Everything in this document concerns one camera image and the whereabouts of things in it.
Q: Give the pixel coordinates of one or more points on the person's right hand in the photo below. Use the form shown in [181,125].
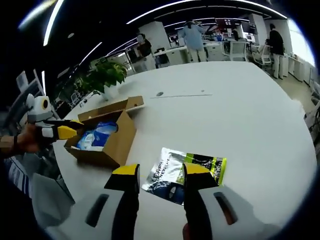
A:
[190,233]

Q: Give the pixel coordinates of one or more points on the black wristband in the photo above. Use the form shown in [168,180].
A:
[15,142]

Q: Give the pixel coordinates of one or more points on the person's left hand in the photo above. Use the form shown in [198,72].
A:
[27,140]

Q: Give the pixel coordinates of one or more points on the ceiling light strip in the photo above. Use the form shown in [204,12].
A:
[51,22]
[200,6]

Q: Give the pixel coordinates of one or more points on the brown cardboard shoe box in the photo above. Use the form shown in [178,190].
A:
[120,142]

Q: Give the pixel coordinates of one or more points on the white pillar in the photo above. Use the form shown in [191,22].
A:
[155,37]

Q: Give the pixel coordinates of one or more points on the round grey table grommet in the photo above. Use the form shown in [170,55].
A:
[160,94]

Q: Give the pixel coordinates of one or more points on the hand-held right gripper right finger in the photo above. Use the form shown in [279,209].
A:
[200,200]

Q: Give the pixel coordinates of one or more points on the small black white tool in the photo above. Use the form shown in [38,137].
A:
[83,103]

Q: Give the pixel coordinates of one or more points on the white office chair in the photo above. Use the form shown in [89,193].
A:
[237,50]
[262,56]

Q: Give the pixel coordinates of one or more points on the dark red display screen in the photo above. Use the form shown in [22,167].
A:
[225,25]

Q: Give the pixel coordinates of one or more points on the silver green soft pouch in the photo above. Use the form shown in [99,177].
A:
[172,162]

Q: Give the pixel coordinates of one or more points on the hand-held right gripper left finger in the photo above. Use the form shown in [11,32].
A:
[125,212]

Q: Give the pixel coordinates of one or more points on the green plant in white pot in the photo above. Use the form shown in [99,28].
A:
[107,75]

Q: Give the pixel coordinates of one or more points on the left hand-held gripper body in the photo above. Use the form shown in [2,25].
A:
[40,110]

